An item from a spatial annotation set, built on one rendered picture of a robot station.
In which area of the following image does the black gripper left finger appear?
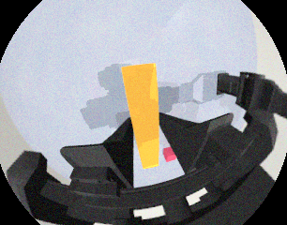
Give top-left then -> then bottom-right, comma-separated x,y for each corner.
60,117 -> 135,188

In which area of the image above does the orange bar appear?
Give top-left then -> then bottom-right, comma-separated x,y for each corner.
121,64 -> 159,169

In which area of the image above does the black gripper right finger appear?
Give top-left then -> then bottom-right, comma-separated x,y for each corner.
159,112 -> 234,173

